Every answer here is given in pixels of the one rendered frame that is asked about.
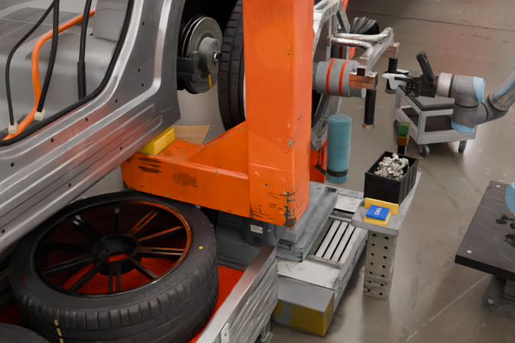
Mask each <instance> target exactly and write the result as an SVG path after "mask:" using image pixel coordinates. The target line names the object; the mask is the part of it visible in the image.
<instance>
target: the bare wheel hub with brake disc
mask: <svg viewBox="0 0 515 343"><path fill-rule="evenodd" d="M222 39H223V37H222V33H221V29H220V27H219V25H218V23H217V22H216V20H214V19H213V18H207V17H200V18H197V19H196V20H195V21H194V22H193V23H192V24H191V26H190V27H189V29H188V31H187V33H186V35H185V39H184V42H183V45H182V56H181V57H184V58H187V55H189V53H190V52H192V51H198V52H199V56H200V61H199V62H198V64H197V68H198V69H200V70H201V80H200V81H199V82H197V83H193V82H192V81H188V80H185V84H186V86H187V87H188V88H189V89H190V90H191V91H192V92H195V93H206V92H208V91H209V90H210V89H211V88H212V87H213V86H214V84H215V82H216V80H217V79H218V74H217V72H218V65H214V64H213V62H212V55H213V52H214V51H215V50H221V44H222ZM208 74H210V76H211V82H212V87H211V88H209V84H208Z"/></svg>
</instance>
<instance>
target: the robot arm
mask: <svg viewBox="0 0 515 343"><path fill-rule="evenodd" d="M416 58H417V61H418V62H419V64H420V67H421V69H422V72H423V73H422V72H420V71H416V70H403V69H399V70H397V74H393V73H388V71H385V74H383V75H382V77H384V78H387V79H389V83H390V87H391V89H393V90H394V89H396V87H397V86H398V85H403V84H405V82H407V84H406V85H405V95H406V96H412V95H409V94H411V92H413V93H415V95H414V96H413V97H419V96H426V97H432V98H435V96H436V94H437V96H442V97H447V98H453V99H454V108H453V113H452V119H451V127H452V128H453V129H454V130H456V131H458V132H463V133H471V132H473V131H474V130H475V126H476V125H480V124H482V123H486V122H489V121H491V120H495V119H500V118H502V117H504V116H505V115H507V113H508V111H509V108H510V107H511V106H512V105H513V104H514V103H515V71H514V72H513V73H512V74H511V75H510V76H509V77H508V78H507V79H506V80H505V81H504V82H503V83H502V84H501V85H500V86H499V87H498V88H497V89H496V90H495V91H493V92H491V93H490V94H489V95H488V96H487V97H486V98H485V99H484V89H485V81H484V79H483V78H479V77H468V76H461V75H455V74H449V73H441V74H440V75H434V74H433V71H432V69H431V66H430V63H429V62H428V58H427V55H426V53H425V52H424V51H421V52H419V53H418V54H417V56H416ZM434 77H435V79H434ZM433 79H434V80H433ZM505 195H506V196H505V200H506V203H507V206H508V208H509V209H510V211H511V212H512V213H513V214H514V215H515V182H514V183H512V184H510V185H509V186H508V187H507V189H506V191H505Z"/></svg>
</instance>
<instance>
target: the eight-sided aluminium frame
mask: <svg viewBox="0 0 515 343"><path fill-rule="evenodd" d="M334 13H336V30H337V31H338V33H343V34H348V33H349V30H350V24H349V22H348V19H347V17H346V13H345V10H344V7H343V2H342V1H341V0H322V1H321V2H319V3H318V4H316V5H314V9H313V29H314V31H315V32H316V35H315V38H314V41H313V56H314V53H315V50H316V47H317V42H318V40H319V36H320V32H321V29H322V27H323V23H324V22H325V21H327V20H328V18H329V17H332V16H333V14H334ZM333 58H338V59H339V58H340V46H339V45H333ZM342 59H344V60H349V47H346V46H343V56H342ZM342 100H343V97H342V96H336V100H335V103H334V106H333V111H332V114H331V115H329V111H330V107H331V103H332V101H333V95H326V100H325V103H324V107H323V112H322V115H321V117H320V120H319V121H318V122H317V124H316V125H315V126H314V127H313V128H312V129H311V134H310V149H311V150H315V151H318V149H320V147H321V145H322V144H323V143H324V142H325V140H326V139H327V128H328V118H329V117H330V116H332V115H334V114H339V111H340V106H341V102H342Z"/></svg>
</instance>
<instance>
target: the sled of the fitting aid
mask: <svg viewBox="0 0 515 343"><path fill-rule="evenodd" d="M326 187H327V189H326V196H325V198H324V199H323V201H322V202H321V204H320V206H319V207H318V208H317V211H316V212H315V214H314V215H313V217H312V218H311V220H310V222H309V224H308V225H307V226H306V228H305V230H304V231H303V233H302V234H301V236H300V238H299V239H298V241H297V242H296V243H295V242H292V241H289V240H283V239H279V241H278V242H277V244H276V245H275V247H276V256H278V257H282V258H285V259H289V260H293V261H297V262H300V263H302V262H303V260H304V259H305V257H306V255H307V254H308V252H309V250H310V248H311V247H312V245H313V243H314V241H315V240H316V238H317V236H318V235H319V233H320V231H321V230H322V228H323V226H324V224H325V223H326V221H327V219H328V218H329V216H330V214H331V213H332V211H333V209H334V208H335V206H336V204H337V202H338V192H339V189H338V188H332V187H328V186H326Z"/></svg>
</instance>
